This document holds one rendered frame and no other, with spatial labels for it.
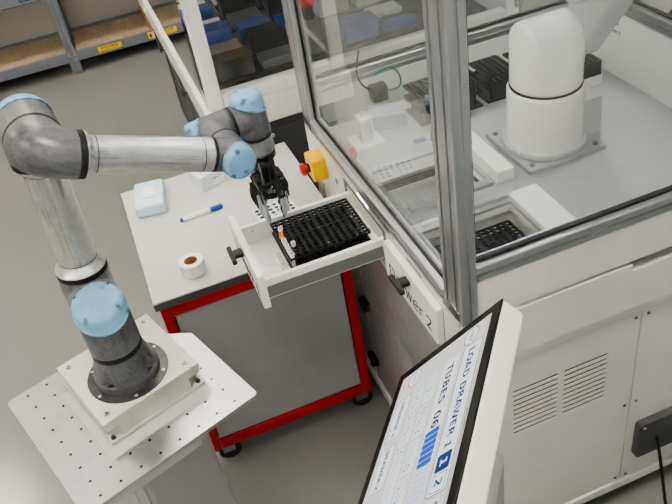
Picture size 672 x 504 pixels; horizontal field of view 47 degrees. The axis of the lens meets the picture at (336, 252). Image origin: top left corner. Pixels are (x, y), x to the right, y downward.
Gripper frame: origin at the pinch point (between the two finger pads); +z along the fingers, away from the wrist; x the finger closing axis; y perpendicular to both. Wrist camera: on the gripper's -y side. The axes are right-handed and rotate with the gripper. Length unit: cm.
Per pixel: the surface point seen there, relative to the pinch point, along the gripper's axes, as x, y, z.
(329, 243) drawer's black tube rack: 10.0, 9.6, 7.6
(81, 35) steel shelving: -40, -405, 82
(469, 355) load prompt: 13, 82, -18
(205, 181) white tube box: -11, -56, 18
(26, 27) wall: -74, -423, 72
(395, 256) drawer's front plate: 21.3, 26.2, 5.1
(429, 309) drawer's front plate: 21.2, 44.4, 7.5
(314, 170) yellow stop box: 18.7, -27.8, 9.4
